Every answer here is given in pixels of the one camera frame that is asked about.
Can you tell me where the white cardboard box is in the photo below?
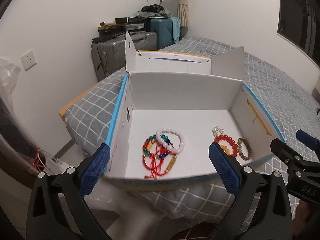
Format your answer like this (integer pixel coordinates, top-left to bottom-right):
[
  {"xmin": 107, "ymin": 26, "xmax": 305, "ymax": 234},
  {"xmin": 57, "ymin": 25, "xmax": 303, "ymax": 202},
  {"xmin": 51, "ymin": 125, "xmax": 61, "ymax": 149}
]
[{"xmin": 104, "ymin": 30, "xmax": 287, "ymax": 193}]

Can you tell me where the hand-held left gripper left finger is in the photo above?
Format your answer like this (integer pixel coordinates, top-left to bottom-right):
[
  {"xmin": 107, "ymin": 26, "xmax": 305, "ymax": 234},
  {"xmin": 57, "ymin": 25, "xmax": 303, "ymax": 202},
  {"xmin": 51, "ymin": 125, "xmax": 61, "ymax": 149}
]
[{"xmin": 26, "ymin": 143, "xmax": 111, "ymax": 240}]

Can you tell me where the white wall socket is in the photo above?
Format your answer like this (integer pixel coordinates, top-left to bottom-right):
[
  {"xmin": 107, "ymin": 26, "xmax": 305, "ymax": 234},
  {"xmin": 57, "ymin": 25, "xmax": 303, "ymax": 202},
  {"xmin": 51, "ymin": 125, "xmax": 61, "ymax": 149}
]
[{"xmin": 21, "ymin": 50, "xmax": 37, "ymax": 71}]

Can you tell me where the stack of black boxes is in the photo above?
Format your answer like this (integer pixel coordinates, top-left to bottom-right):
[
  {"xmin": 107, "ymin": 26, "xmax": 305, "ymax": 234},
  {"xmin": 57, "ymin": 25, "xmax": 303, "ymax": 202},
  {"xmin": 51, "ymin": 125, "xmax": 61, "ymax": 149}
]
[{"xmin": 92, "ymin": 17, "xmax": 150, "ymax": 43}]

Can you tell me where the dark window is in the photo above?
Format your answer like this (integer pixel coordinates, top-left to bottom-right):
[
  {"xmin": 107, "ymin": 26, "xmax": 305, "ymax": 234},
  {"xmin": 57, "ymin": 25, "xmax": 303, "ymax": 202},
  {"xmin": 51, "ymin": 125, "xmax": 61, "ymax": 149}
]
[{"xmin": 277, "ymin": 0, "xmax": 320, "ymax": 69}]

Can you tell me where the light blue cloth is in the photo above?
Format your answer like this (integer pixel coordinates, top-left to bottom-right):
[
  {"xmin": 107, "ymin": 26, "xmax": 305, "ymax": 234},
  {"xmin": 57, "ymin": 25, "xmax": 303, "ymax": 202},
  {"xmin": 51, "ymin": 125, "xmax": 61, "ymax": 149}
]
[{"xmin": 171, "ymin": 17, "xmax": 181, "ymax": 43}]

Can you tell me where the orange wooden bed frame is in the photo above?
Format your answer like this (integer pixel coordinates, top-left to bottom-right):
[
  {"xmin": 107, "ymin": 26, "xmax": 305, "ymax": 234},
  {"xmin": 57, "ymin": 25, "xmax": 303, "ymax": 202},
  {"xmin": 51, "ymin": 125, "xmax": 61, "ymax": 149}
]
[{"xmin": 59, "ymin": 84, "xmax": 98, "ymax": 120}]

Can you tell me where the clear plastic bag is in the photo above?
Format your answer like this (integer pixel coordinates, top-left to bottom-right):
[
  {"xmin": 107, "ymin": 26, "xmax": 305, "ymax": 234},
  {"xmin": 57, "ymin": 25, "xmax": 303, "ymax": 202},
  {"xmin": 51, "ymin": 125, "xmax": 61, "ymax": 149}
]
[{"xmin": 0, "ymin": 56, "xmax": 43, "ymax": 178}]

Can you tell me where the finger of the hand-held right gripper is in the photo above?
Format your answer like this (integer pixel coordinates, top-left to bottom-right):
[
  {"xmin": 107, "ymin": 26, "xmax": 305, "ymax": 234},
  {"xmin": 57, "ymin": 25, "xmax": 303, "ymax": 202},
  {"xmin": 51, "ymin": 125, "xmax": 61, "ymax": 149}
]
[
  {"xmin": 296, "ymin": 129, "xmax": 320, "ymax": 155},
  {"xmin": 270, "ymin": 139, "xmax": 300, "ymax": 165}
]

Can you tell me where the olive bead bracelet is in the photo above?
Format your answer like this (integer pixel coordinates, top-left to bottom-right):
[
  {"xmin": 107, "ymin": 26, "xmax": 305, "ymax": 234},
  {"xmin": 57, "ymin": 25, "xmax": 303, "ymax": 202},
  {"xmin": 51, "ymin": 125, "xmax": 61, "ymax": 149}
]
[{"xmin": 236, "ymin": 137, "xmax": 252, "ymax": 162}]

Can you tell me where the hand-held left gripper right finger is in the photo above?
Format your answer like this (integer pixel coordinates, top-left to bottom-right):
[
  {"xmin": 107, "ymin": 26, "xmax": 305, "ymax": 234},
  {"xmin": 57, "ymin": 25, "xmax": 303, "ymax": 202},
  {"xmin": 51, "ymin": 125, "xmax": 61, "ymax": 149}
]
[{"xmin": 209, "ymin": 142, "xmax": 293, "ymax": 240}]

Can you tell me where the teal hard suitcase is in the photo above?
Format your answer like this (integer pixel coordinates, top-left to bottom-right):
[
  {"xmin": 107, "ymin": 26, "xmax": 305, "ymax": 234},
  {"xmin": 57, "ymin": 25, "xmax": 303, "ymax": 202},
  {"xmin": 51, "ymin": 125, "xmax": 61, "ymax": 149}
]
[{"xmin": 150, "ymin": 17, "xmax": 180, "ymax": 50}]

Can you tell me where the grey checkered bed sheet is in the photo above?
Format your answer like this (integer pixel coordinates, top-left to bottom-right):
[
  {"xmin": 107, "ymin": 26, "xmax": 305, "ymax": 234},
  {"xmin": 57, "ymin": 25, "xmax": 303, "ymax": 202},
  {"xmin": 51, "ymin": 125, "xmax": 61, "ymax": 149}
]
[{"xmin": 64, "ymin": 36, "xmax": 320, "ymax": 224}]

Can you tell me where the red bead bracelet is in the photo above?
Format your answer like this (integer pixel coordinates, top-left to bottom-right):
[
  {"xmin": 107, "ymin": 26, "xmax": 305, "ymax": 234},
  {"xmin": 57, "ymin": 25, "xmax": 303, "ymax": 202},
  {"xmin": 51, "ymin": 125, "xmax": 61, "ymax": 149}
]
[{"xmin": 214, "ymin": 134, "xmax": 239, "ymax": 157}]

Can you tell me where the grey hard suitcase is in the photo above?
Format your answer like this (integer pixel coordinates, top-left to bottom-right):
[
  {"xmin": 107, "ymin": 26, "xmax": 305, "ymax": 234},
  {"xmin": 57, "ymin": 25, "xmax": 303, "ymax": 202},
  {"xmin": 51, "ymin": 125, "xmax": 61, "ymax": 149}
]
[{"xmin": 90, "ymin": 31, "xmax": 157, "ymax": 82}]

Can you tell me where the pile of dark clothes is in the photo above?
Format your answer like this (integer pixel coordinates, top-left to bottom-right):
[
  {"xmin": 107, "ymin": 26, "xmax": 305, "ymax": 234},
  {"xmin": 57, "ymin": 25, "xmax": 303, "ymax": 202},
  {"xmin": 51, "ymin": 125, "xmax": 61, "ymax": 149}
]
[{"xmin": 134, "ymin": 4, "xmax": 173, "ymax": 19}]

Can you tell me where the white bead bracelet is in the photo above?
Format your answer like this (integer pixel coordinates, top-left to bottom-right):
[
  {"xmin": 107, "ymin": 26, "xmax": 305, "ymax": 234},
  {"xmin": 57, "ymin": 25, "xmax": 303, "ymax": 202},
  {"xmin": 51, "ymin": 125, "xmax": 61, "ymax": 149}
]
[{"xmin": 156, "ymin": 128, "xmax": 186, "ymax": 154}]

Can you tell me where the beige curtain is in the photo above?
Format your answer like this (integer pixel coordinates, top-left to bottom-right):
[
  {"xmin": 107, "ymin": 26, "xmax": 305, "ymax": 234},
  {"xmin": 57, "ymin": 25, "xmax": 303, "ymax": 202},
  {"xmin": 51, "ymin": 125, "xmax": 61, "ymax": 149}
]
[{"xmin": 176, "ymin": 0, "xmax": 190, "ymax": 28}]

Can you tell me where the multicolour bead bracelet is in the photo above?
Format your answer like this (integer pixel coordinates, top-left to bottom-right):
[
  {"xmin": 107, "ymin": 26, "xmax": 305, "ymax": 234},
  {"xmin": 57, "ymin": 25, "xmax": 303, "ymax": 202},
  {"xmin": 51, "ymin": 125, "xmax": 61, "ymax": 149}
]
[{"xmin": 142, "ymin": 134, "xmax": 174, "ymax": 160}]

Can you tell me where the red string bracelet gold tube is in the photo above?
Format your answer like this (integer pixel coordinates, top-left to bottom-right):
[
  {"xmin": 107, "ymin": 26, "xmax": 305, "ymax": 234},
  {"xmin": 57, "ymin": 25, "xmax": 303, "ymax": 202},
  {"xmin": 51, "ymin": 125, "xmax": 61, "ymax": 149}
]
[
  {"xmin": 142, "ymin": 140, "xmax": 163, "ymax": 178},
  {"xmin": 144, "ymin": 152, "xmax": 179, "ymax": 180}
]

